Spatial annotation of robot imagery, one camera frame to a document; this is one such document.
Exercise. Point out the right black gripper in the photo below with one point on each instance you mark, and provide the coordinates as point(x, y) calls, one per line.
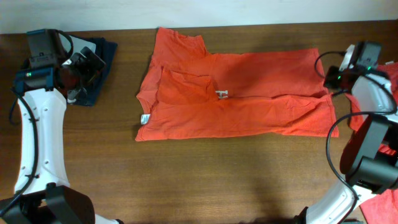
point(330, 81)

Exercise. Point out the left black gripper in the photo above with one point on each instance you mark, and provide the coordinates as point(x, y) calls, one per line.
point(89, 70)

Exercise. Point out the red printed soccer t-shirt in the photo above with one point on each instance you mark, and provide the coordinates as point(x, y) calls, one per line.
point(189, 92)

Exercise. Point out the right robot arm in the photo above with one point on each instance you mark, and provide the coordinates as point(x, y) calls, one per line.
point(364, 172)

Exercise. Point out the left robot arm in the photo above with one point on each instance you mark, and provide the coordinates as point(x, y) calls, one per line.
point(42, 193)

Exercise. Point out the folded light grey garment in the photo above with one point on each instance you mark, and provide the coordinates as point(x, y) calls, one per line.
point(78, 45)

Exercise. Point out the folded dark navy garment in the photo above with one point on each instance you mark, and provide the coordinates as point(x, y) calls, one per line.
point(106, 51)

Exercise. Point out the red garment at right edge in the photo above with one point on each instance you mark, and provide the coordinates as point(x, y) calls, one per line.
point(382, 209)

